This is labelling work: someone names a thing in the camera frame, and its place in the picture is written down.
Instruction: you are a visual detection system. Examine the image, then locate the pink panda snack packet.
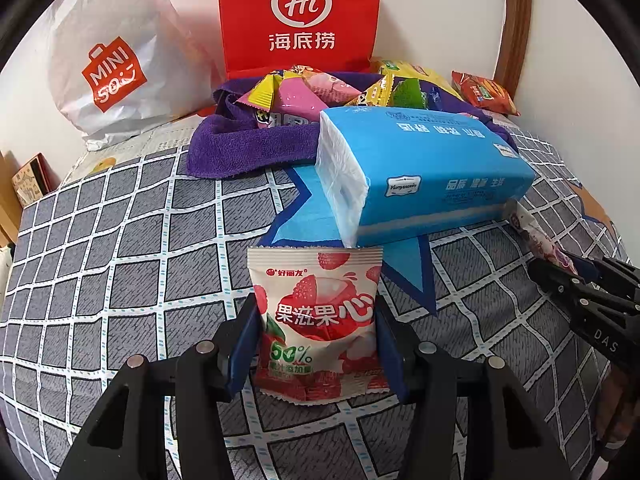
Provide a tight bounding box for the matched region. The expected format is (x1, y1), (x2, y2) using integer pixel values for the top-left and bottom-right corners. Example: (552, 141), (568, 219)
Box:
(300, 67), (371, 106)

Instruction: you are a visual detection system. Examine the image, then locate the patterned flat box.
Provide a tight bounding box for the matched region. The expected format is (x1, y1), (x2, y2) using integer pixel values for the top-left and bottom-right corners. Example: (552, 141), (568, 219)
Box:
(11, 155), (53, 208)

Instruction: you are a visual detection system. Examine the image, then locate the green snack packet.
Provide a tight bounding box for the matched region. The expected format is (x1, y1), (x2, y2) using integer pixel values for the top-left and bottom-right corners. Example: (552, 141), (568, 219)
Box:
(392, 76), (431, 111)

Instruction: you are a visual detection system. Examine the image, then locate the purple towel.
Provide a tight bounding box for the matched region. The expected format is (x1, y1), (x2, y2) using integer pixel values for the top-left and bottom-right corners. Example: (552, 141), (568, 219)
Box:
(186, 71), (521, 181)

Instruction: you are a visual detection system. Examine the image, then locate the white plastic bag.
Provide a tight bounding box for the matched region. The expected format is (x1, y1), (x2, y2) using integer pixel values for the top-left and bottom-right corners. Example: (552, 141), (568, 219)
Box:
(47, 0), (223, 153)

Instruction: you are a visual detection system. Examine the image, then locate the person's right hand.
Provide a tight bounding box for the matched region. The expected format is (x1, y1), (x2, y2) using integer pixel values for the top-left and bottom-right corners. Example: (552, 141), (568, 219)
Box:
(600, 362), (639, 461)

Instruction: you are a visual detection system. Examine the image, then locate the blue tissue pack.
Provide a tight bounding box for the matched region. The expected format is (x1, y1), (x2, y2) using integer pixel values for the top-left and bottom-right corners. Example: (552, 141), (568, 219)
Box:
(315, 106), (536, 250)

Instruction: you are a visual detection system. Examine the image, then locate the orange chips bag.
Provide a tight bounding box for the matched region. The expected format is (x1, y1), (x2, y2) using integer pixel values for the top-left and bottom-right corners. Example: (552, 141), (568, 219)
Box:
(451, 70), (521, 118)

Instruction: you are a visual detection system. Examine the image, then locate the white and red lychee packet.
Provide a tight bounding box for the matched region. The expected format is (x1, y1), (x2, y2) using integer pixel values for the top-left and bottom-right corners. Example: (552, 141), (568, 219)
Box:
(247, 246), (390, 402)

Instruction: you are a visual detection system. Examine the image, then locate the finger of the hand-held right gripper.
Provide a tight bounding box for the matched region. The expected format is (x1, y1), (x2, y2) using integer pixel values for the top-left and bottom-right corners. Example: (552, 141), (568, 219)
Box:
(562, 252), (633, 291)
(527, 256), (601, 313)

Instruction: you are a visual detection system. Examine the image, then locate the yellow chips bag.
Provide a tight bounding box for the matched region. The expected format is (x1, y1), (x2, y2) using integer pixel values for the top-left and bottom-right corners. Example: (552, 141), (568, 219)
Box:
(371, 57), (466, 103)

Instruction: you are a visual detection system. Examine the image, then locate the grey checked blanket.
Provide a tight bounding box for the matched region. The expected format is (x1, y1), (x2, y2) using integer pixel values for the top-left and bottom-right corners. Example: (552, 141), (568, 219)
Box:
(0, 125), (640, 480)

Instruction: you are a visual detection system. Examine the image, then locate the brown wooden door frame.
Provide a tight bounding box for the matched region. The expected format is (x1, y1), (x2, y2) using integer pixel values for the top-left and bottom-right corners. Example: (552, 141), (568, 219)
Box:
(492, 0), (533, 96)

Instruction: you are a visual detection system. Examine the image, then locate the red paper bag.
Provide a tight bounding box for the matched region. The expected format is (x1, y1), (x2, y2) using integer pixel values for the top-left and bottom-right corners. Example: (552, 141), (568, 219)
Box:
(217, 0), (383, 75)

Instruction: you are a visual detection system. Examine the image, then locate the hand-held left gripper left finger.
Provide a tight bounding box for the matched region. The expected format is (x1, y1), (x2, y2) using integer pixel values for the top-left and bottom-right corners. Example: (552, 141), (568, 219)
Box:
(57, 292), (264, 480)

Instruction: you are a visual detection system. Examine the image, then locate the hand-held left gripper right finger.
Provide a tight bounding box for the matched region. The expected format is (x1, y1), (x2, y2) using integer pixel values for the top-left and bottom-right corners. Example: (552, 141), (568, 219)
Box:
(375, 292), (573, 480)

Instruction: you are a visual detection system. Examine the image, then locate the long pink snack packet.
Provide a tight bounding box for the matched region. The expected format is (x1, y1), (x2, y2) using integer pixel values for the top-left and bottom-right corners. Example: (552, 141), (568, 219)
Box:
(506, 199), (576, 268)

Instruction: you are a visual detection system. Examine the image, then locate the yellow and pink snack packet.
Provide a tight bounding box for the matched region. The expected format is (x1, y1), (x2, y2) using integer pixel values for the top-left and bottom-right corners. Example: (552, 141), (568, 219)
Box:
(236, 72), (323, 131)

